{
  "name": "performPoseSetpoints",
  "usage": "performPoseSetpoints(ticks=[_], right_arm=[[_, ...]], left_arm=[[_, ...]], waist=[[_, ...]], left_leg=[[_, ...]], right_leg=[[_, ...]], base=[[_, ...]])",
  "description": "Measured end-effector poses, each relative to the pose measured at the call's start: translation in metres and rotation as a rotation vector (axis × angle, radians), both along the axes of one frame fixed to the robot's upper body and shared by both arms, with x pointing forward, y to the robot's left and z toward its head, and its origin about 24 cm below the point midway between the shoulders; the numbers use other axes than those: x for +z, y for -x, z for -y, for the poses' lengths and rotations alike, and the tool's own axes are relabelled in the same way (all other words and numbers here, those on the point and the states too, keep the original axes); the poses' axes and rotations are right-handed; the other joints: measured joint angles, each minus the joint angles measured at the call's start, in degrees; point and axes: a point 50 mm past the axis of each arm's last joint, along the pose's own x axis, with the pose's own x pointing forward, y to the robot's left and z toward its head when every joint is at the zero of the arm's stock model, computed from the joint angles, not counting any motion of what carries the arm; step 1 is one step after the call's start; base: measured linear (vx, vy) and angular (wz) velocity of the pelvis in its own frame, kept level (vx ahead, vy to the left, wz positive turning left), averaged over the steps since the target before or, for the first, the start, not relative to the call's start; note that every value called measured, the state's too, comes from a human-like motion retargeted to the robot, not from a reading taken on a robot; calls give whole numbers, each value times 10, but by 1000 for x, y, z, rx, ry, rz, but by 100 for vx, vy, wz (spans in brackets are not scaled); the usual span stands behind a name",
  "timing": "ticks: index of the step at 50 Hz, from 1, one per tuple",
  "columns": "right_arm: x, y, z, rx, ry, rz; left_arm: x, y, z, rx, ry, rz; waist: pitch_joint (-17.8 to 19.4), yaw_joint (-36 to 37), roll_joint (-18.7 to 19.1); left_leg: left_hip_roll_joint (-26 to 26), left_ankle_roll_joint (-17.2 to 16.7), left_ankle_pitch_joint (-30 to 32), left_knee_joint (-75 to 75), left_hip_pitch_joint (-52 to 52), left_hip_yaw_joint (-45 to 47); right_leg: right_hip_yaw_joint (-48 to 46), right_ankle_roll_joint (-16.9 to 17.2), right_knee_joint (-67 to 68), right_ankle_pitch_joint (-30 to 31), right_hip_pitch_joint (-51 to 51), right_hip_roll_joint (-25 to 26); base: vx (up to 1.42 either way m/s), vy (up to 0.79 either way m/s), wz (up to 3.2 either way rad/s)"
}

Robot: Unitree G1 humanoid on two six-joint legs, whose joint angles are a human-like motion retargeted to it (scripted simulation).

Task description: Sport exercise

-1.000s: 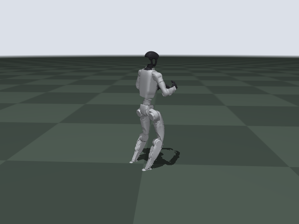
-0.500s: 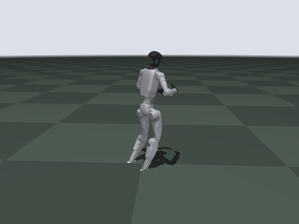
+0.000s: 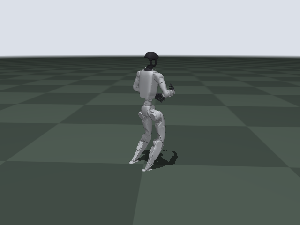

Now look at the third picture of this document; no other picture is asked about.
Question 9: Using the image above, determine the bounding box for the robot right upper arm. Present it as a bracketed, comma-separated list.
[153, 73, 170, 98]

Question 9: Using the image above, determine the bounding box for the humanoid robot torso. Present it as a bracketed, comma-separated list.
[139, 69, 158, 117]

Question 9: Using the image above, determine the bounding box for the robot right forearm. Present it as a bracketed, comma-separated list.
[167, 90, 175, 97]

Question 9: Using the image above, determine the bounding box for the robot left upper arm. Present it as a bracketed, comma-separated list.
[133, 71, 141, 91]

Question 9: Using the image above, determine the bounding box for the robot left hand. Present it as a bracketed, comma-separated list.
[155, 93, 164, 103]

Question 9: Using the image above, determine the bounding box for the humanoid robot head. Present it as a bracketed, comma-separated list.
[144, 52, 158, 71]

